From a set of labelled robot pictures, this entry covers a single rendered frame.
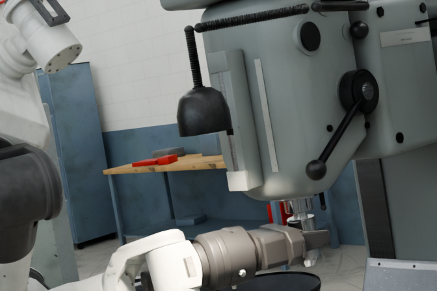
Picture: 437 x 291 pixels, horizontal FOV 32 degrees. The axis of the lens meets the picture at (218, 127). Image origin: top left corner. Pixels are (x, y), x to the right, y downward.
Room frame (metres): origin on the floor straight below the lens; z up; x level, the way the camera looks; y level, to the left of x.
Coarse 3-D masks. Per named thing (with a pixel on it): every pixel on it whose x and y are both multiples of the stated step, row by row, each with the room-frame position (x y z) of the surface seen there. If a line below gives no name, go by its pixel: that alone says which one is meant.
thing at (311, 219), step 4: (308, 216) 1.23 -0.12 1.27; (312, 216) 1.23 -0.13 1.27; (288, 220) 1.23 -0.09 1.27; (292, 220) 1.22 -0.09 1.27; (296, 220) 1.22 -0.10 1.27; (300, 220) 1.22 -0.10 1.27; (304, 220) 1.21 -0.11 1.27; (308, 220) 1.22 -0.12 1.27; (312, 220) 1.22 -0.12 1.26; (288, 224) 1.23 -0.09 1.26; (292, 224) 1.22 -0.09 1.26; (296, 224) 1.22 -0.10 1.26; (300, 224) 1.21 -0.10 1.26; (304, 224) 1.21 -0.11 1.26; (308, 224) 1.22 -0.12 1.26
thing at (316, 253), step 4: (312, 224) 1.22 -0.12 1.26; (316, 224) 1.23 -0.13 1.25; (300, 228) 1.22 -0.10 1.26; (304, 228) 1.21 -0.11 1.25; (308, 228) 1.22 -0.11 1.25; (312, 228) 1.22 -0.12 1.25; (316, 228) 1.23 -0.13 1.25; (300, 232) 1.22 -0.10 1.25; (316, 248) 1.22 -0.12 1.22; (320, 248) 1.23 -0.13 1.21; (308, 252) 1.22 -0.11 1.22; (312, 252) 1.22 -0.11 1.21; (316, 252) 1.22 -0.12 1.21; (320, 252) 1.23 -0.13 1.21; (308, 256) 1.21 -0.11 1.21; (312, 256) 1.22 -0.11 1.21; (316, 256) 1.22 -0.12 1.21; (320, 256) 1.23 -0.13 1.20; (304, 260) 1.22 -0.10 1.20; (308, 260) 1.22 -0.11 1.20
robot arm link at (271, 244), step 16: (272, 224) 1.25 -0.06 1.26; (224, 240) 1.15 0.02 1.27; (240, 240) 1.16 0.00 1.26; (256, 240) 1.18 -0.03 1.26; (272, 240) 1.17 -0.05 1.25; (288, 240) 1.17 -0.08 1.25; (304, 240) 1.17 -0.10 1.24; (240, 256) 1.15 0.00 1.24; (256, 256) 1.18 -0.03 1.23; (272, 256) 1.17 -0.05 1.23; (288, 256) 1.18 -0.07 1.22; (304, 256) 1.17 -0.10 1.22; (240, 272) 1.15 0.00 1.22
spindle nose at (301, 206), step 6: (312, 198) 1.23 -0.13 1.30; (288, 204) 1.22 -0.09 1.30; (294, 204) 1.22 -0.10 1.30; (300, 204) 1.21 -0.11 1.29; (306, 204) 1.22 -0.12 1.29; (312, 204) 1.23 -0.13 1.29; (288, 210) 1.22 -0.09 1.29; (294, 210) 1.22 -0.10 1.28; (300, 210) 1.21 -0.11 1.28; (306, 210) 1.22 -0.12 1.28
